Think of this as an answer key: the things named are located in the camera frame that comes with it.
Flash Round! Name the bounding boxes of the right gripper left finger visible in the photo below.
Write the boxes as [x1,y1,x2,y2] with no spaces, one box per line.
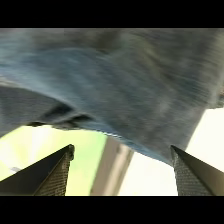
[0,143,76,196]

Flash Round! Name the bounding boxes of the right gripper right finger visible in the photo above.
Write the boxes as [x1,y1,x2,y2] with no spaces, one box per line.
[170,144,224,196]

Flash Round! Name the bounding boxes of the dark blue jeans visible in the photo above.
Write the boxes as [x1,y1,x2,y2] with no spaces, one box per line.
[0,28,224,167]

